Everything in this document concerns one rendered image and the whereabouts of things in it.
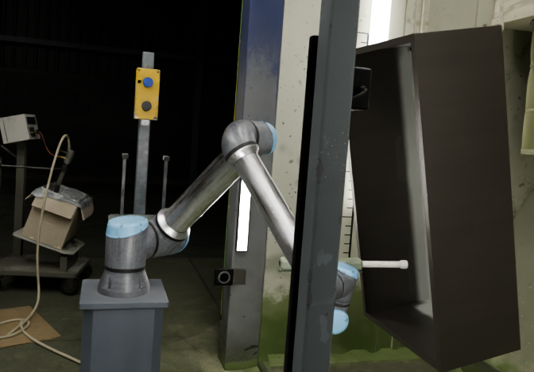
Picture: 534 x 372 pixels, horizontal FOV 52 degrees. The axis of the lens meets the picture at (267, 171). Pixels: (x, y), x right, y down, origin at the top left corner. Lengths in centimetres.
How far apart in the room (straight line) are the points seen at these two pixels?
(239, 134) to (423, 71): 65
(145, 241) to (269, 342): 123
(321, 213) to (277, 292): 215
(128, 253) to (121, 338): 30
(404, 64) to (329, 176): 175
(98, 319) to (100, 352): 12
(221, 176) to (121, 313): 60
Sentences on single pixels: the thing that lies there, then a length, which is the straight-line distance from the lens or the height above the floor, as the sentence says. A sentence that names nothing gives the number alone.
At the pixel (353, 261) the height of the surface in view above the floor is 82.
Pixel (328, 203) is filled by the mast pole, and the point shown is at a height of 117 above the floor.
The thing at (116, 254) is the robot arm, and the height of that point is 79.
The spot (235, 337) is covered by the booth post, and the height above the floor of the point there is 18.
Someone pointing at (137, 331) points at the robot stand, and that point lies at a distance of 208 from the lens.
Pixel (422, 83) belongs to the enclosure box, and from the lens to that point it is 192.
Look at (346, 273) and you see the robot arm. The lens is 173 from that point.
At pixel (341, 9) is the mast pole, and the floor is 147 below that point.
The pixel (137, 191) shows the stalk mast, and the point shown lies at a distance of 297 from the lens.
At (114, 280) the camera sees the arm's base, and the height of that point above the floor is 70.
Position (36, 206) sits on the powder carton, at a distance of 415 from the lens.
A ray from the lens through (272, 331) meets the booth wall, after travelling 307.
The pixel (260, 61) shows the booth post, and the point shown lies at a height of 163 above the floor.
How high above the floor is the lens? 127
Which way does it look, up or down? 4 degrees down
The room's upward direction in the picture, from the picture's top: 4 degrees clockwise
